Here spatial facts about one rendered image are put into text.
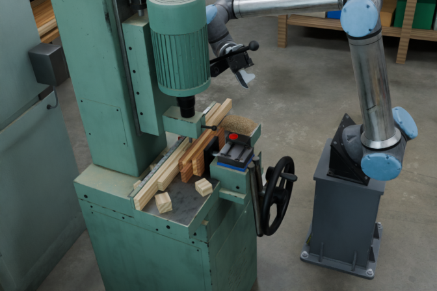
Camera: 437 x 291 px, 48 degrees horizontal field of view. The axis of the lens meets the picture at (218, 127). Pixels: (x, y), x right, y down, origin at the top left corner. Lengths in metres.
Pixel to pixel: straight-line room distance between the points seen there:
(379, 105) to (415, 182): 1.36
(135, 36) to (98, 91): 0.27
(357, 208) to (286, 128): 1.27
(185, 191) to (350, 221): 0.99
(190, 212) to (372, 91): 0.77
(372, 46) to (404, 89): 2.29
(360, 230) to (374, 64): 0.93
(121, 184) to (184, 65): 0.59
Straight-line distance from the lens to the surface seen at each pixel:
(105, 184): 1.91
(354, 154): 2.20
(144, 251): 2.00
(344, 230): 2.45
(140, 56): 1.61
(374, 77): 1.80
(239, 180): 1.65
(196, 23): 1.48
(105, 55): 1.64
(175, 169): 1.71
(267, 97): 3.80
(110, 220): 1.99
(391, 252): 2.74
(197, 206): 1.61
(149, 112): 1.71
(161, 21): 1.47
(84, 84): 1.77
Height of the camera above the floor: 2.03
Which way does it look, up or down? 36 degrees down
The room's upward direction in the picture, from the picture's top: 4 degrees counter-clockwise
